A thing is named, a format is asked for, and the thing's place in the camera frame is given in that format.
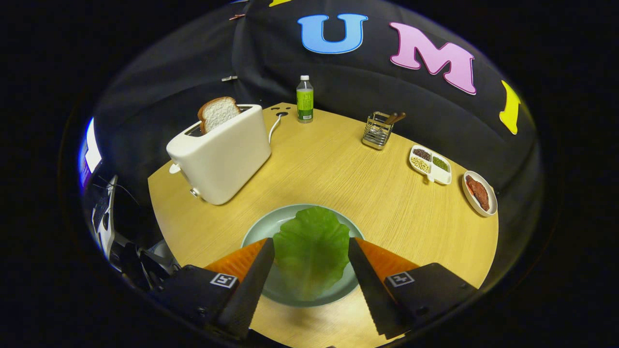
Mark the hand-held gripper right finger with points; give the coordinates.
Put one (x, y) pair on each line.
(370, 290)

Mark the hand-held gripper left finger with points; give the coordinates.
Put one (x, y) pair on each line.
(246, 290)

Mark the green lettuce leaf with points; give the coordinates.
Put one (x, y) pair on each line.
(312, 251)

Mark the bread slice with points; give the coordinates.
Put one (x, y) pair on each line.
(220, 112)

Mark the pale green round plate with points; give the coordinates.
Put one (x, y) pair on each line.
(261, 227)

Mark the white toaster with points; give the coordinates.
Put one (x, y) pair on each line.
(222, 159)

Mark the white divided dish of beans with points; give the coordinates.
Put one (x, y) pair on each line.
(442, 174)

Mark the red meat slice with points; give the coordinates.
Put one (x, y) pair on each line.
(478, 192)

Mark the small white meat plate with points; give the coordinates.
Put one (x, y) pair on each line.
(488, 205)

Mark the green label plastic bottle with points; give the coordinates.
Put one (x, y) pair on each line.
(304, 104)

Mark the lit screen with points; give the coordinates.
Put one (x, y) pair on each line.
(90, 152)

